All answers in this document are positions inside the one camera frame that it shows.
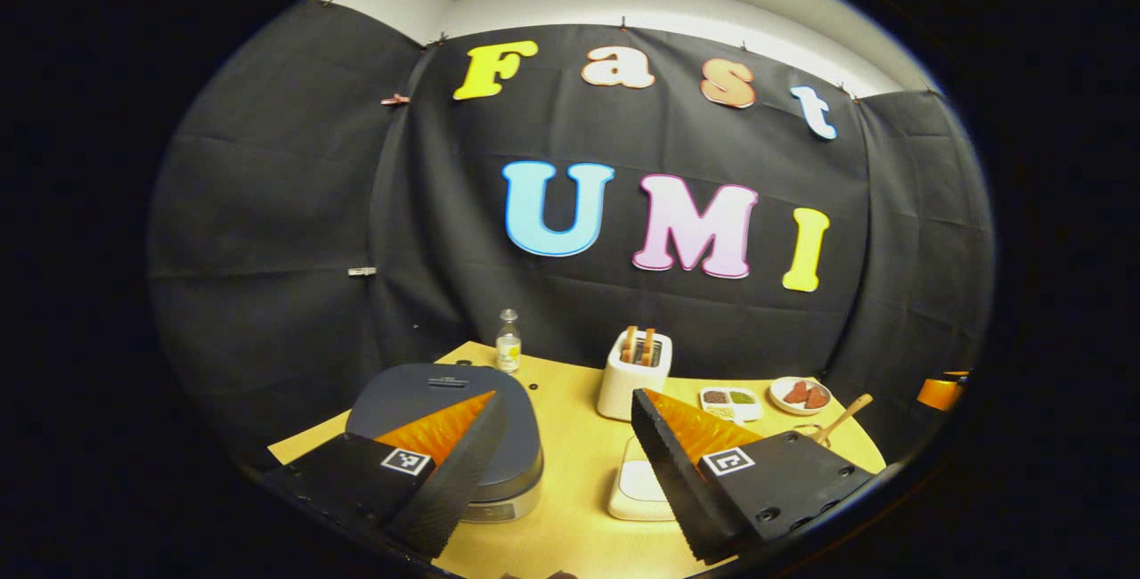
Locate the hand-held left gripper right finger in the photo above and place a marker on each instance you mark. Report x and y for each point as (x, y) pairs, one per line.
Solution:
(672, 472)

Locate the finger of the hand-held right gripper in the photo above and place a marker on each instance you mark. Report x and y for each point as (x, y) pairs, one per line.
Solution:
(940, 392)

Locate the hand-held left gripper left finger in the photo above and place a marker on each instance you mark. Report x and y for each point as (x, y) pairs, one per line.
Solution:
(450, 481)

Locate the white rice box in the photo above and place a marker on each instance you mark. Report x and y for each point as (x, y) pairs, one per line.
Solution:
(637, 481)

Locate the wooden spoon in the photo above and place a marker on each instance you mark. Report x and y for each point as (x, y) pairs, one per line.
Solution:
(846, 414)

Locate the dark grey rice cooker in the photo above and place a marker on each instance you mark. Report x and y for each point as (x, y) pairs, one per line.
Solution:
(401, 396)

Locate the white divided bean dish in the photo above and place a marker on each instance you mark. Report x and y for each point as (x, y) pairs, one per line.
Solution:
(730, 403)

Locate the white toaster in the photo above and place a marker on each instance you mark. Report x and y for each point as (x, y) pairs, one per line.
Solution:
(628, 387)

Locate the red meat piece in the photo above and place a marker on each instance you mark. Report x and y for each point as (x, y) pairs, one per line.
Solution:
(817, 397)
(796, 392)

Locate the toast slice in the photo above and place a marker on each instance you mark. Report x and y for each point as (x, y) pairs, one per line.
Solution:
(629, 345)
(649, 347)

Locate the white round plate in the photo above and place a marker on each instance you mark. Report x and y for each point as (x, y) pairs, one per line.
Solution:
(779, 401)

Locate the small glass bottle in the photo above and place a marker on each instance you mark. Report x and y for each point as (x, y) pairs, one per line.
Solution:
(508, 347)

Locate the red clip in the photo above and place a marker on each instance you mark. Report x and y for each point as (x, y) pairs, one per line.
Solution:
(395, 100)

